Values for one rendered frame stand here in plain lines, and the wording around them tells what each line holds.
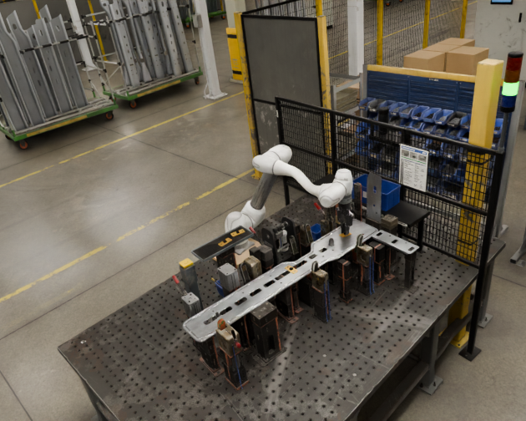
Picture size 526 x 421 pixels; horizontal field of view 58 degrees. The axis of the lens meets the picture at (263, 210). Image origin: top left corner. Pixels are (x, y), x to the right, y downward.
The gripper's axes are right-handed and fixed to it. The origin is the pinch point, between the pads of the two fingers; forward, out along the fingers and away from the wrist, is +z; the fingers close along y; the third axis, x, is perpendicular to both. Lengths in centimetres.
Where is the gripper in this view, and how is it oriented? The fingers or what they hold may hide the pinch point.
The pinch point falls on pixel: (345, 229)
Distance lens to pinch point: 303.1
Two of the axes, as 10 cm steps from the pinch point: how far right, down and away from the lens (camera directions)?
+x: 7.7, -3.9, 5.0
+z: 1.1, 8.6, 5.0
